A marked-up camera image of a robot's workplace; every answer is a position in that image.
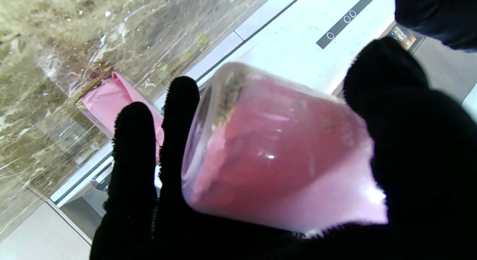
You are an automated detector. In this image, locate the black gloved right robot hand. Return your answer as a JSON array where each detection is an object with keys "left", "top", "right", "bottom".
[{"left": 89, "top": 36, "right": 477, "bottom": 260}]

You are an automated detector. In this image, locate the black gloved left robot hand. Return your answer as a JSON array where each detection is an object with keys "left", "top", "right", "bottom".
[{"left": 394, "top": 0, "right": 477, "bottom": 51}]

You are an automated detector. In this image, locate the pink measuring cup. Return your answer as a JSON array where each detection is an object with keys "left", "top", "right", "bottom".
[{"left": 181, "top": 62, "right": 388, "bottom": 232}]

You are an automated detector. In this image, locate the pink container with white lid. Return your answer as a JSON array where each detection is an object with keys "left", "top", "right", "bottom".
[{"left": 76, "top": 71, "right": 164, "bottom": 148}]

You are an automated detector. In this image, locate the black wall panel with rings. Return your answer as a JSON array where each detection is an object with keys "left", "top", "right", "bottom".
[{"left": 316, "top": 0, "right": 383, "bottom": 49}]

